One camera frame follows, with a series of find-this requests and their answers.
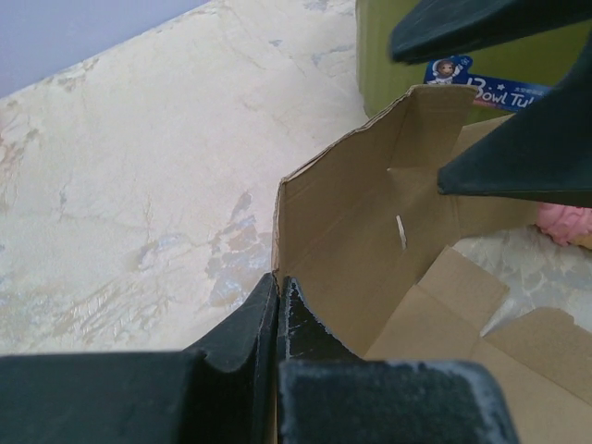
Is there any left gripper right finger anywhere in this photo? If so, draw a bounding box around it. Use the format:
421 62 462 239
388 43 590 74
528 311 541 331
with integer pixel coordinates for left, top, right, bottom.
277 277 520 443

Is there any olive green plastic basket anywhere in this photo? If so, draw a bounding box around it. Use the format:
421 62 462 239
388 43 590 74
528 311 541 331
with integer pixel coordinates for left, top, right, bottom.
354 0 592 119

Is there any pink toy ice cream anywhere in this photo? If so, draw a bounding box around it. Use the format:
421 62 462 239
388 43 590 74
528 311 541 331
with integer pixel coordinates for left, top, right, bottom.
536 203 591 250

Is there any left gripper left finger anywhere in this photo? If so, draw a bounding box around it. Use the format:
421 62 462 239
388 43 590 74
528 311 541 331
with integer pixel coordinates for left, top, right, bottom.
1 274 278 443

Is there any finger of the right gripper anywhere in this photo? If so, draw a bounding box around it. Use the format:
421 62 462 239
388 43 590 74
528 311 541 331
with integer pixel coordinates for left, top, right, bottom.
388 0 591 65
438 43 591 206

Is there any brown cardboard box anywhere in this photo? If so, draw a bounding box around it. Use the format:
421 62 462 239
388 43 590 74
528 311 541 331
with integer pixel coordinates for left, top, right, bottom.
274 86 591 443

